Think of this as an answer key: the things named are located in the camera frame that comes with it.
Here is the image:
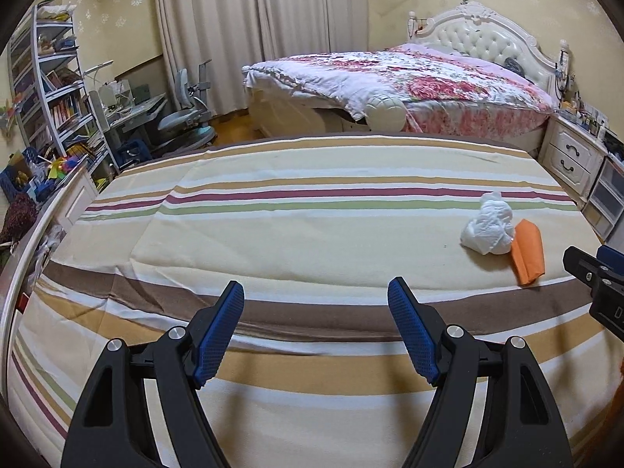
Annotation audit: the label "white curved bookshelf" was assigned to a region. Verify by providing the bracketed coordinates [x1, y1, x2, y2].
[7, 0, 119, 191]

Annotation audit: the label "striped bed cover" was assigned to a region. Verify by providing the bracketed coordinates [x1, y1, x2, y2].
[6, 135, 623, 467]

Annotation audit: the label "floral pink quilt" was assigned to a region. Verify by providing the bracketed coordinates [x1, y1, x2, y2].
[242, 43, 555, 140]

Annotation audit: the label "white bedside nightstand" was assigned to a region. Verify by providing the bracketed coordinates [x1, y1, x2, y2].
[538, 114, 607, 209]

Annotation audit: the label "nightstand clutter bottles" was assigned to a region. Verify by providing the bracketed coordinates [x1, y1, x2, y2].
[558, 75, 623, 153]

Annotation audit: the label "white plastic bag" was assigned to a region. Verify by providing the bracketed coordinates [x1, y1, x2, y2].
[460, 192, 515, 256]

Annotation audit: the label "grey study desk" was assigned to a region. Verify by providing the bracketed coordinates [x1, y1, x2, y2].
[96, 78, 168, 151]

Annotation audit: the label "beige window curtain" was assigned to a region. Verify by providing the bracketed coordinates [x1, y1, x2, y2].
[156, 0, 369, 114]

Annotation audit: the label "grey desk chair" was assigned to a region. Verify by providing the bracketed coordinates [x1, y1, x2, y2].
[156, 60, 217, 149]

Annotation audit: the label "orange paper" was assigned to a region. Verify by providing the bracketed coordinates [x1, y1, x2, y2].
[510, 220, 546, 286]

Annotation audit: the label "clear plastic drawer unit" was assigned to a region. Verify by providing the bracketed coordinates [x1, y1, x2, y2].
[583, 155, 623, 243]

